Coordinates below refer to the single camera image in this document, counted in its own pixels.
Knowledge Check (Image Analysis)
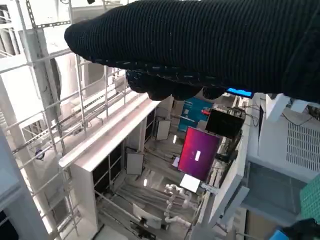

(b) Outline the monitor with red purple screen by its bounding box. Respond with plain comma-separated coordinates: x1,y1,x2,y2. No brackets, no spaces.
177,126,222,182

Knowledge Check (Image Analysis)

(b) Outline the black monitor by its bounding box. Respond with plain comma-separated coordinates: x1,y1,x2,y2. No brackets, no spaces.
205,107,246,137

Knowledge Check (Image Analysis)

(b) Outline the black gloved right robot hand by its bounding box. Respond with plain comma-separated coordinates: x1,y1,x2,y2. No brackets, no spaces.
64,0,320,105

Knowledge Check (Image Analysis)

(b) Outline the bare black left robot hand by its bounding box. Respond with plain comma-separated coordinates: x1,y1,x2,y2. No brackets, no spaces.
271,217,320,240

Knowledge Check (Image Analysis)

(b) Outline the blue poster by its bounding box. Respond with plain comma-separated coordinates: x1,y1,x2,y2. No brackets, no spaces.
177,97,213,132

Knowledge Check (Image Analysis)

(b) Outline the narrow white mesh cabinet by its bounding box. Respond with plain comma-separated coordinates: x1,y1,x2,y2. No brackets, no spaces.
258,93,320,181

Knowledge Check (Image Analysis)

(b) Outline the green cutting mat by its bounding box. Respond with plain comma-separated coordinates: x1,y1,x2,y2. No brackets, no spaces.
299,174,320,226

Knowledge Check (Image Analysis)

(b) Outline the white square light panel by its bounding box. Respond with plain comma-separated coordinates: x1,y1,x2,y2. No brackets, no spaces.
124,152,145,176
154,118,172,141

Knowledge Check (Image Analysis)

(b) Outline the white metal scaffold frame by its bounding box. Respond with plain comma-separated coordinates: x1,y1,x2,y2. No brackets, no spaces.
0,0,131,240

